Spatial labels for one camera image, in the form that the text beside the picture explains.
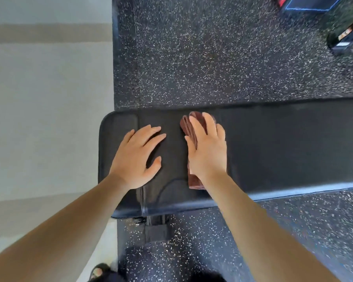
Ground black padded weight bench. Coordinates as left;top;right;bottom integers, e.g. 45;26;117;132
98;96;353;244

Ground person's right forearm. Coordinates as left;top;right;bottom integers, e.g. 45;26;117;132
201;170;340;282

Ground person's right hand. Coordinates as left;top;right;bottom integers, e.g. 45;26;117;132
184;112;227;185

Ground person's right leg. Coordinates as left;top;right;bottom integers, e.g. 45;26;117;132
191;271;224;282

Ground person's left shoe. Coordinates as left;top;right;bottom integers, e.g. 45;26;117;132
88;262;112;282

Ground brown cleaning cloth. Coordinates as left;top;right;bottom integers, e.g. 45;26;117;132
180;111;218;190

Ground person's left forearm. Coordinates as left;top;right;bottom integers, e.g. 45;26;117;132
0;173;127;282

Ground person's left leg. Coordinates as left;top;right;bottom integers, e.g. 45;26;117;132
106;271;127;282

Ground black plyo box coloured borders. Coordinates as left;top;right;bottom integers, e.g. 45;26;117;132
272;0;345;12

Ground person's leg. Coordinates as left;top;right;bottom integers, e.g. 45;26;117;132
106;271;127;282
191;271;224;282

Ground person's left hand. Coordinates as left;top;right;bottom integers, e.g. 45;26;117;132
109;125;167;190

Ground black perforated steel rack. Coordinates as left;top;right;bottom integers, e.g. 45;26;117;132
326;14;353;56

